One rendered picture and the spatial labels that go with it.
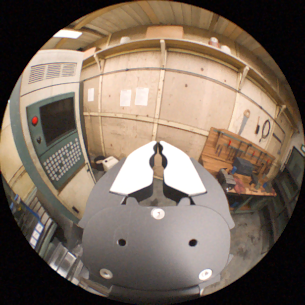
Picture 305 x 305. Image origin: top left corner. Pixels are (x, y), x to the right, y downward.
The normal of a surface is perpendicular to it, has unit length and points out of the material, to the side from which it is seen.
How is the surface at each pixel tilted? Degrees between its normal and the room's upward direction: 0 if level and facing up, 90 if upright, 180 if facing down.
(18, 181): 90
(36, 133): 90
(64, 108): 90
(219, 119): 90
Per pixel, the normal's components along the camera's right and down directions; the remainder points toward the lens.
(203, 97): -0.29, 0.49
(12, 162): 0.97, 0.21
